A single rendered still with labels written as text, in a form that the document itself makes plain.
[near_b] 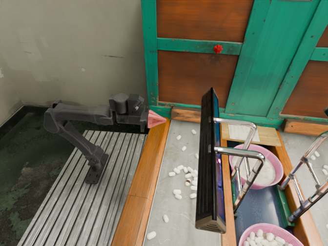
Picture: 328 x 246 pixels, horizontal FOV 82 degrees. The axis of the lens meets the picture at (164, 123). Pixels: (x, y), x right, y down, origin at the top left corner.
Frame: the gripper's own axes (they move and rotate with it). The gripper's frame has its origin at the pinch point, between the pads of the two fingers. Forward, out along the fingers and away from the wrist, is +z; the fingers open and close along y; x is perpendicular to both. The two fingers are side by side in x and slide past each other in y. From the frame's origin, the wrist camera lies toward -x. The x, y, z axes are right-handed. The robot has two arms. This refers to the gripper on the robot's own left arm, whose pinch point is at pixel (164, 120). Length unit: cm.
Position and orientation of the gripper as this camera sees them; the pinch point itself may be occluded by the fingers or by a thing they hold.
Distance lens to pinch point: 79.8
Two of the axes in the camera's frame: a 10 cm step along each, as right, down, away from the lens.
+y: 1.0, -6.6, 7.4
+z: 9.9, 0.9, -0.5
